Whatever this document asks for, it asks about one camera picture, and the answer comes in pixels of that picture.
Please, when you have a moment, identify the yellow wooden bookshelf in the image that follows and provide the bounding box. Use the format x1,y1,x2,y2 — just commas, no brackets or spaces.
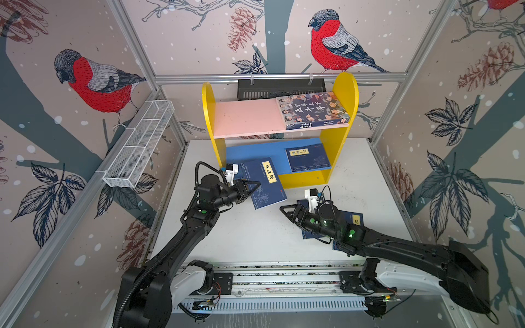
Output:
202,72,360,190

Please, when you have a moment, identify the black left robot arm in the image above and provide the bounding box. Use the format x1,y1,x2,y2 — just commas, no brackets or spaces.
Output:
112,174,261,327

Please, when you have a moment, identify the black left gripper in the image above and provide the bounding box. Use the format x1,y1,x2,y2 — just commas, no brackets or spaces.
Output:
212,180,260,210

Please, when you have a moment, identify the aluminium rail base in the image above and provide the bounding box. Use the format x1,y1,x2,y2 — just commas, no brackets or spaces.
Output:
110,260,456,317

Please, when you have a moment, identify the navy book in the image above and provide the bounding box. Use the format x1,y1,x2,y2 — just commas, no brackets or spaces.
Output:
340,210,364,226
286,143,331,173
238,157,287,210
297,200,331,243

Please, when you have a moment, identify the white wire mesh basket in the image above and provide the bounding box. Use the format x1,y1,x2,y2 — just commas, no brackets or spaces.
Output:
103,100,174,188

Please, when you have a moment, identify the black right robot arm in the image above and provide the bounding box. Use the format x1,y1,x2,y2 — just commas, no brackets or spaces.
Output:
280,203,491,314

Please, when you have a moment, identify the black mesh tray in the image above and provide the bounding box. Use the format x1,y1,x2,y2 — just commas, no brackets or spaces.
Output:
237,79,326,101

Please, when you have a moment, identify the colourful portrait cover book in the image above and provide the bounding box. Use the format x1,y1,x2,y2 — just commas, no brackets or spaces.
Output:
276,92,350,131

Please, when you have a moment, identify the aluminium horizontal frame bar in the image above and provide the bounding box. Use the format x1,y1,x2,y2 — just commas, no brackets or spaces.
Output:
154,72,408,86

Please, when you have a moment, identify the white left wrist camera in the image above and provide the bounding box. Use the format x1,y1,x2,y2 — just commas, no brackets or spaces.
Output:
223,163,239,186

